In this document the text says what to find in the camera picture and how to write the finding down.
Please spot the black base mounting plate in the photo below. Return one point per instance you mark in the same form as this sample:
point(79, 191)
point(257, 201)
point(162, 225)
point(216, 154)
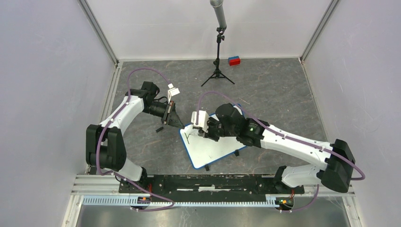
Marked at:
point(214, 188)

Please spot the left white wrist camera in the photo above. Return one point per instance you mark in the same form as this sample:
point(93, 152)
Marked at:
point(172, 91)

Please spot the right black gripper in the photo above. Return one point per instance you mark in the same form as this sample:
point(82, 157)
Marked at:
point(208, 134)

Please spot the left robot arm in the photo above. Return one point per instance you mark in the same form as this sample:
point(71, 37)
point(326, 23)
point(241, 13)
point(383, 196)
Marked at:
point(105, 147)

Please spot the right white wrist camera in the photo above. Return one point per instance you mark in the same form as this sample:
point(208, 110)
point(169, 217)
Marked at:
point(199, 120)

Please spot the blue-framed whiteboard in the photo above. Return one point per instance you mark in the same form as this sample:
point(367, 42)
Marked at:
point(203, 151)

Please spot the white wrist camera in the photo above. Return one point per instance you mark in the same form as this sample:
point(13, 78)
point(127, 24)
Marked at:
point(199, 120)
point(172, 91)

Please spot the red and blue eraser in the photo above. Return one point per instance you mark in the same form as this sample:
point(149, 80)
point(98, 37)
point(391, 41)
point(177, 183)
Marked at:
point(235, 60)

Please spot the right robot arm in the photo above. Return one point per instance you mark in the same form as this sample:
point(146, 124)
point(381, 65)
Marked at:
point(329, 164)

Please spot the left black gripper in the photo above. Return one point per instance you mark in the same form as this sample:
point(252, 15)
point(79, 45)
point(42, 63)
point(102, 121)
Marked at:
point(170, 117)

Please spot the silver microphone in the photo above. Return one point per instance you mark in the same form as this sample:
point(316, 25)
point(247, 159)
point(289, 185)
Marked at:
point(217, 5)

